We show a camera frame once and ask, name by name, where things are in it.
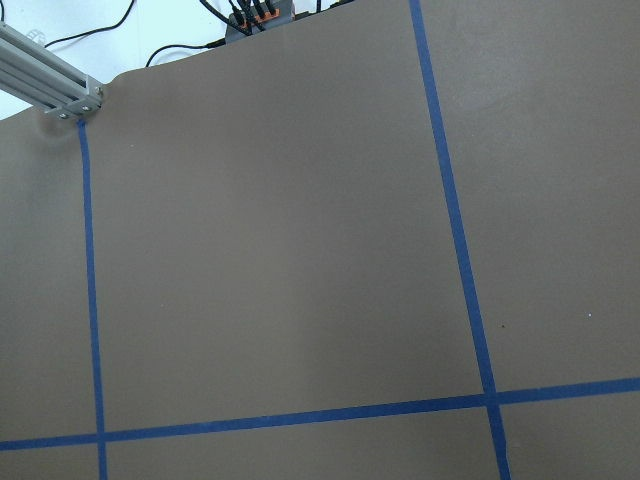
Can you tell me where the brown table mat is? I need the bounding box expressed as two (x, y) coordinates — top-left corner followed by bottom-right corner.
(1, 1), (639, 479)

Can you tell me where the orange grey usb hub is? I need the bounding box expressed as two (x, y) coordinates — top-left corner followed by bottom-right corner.
(225, 0), (296, 43)

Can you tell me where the black cable on table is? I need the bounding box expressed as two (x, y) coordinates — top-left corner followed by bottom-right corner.
(43, 0), (137, 50)

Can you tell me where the aluminium frame post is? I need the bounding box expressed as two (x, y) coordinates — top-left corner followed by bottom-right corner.
(1, 23), (104, 119)

